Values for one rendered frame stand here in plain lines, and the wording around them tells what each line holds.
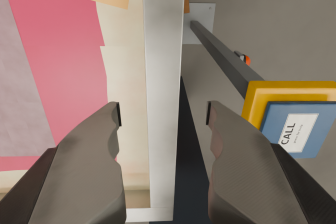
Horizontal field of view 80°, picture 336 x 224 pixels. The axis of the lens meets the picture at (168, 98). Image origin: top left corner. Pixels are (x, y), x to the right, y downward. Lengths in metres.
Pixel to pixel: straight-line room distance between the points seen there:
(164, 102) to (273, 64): 1.26
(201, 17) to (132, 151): 0.99
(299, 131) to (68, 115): 0.33
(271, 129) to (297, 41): 1.18
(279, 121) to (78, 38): 0.28
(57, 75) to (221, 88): 1.20
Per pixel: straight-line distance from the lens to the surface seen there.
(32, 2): 0.27
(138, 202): 0.38
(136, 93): 0.27
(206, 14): 1.22
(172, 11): 0.20
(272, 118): 0.31
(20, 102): 0.33
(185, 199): 0.63
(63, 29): 0.26
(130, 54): 0.25
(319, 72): 1.65
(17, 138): 0.37
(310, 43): 1.53
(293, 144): 0.36
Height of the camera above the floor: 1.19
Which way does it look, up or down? 61 degrees down
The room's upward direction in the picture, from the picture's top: 175 degrees clockwise
